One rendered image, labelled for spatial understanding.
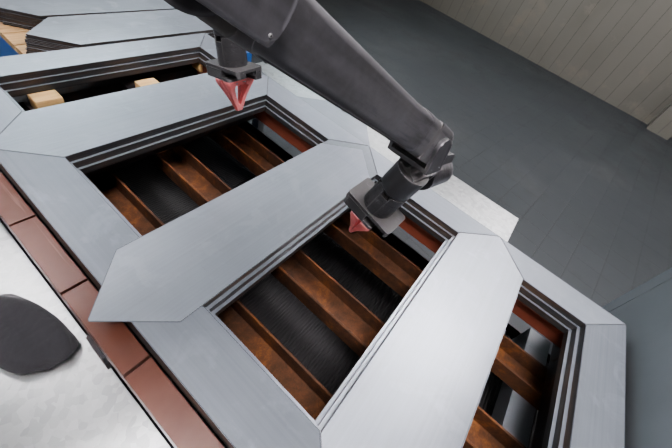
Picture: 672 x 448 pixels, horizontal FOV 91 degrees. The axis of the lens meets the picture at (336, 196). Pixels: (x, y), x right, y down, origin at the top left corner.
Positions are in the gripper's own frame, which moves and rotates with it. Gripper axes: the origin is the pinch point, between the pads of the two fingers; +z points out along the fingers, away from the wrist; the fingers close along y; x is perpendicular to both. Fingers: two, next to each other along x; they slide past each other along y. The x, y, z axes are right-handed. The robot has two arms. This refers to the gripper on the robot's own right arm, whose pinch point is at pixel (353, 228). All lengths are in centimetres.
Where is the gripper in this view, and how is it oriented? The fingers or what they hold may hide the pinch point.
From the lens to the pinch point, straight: 65.9
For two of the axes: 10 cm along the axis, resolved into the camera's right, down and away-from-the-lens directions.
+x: -6.1, 4.2, -6.8
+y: -6.6, -7.4, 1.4
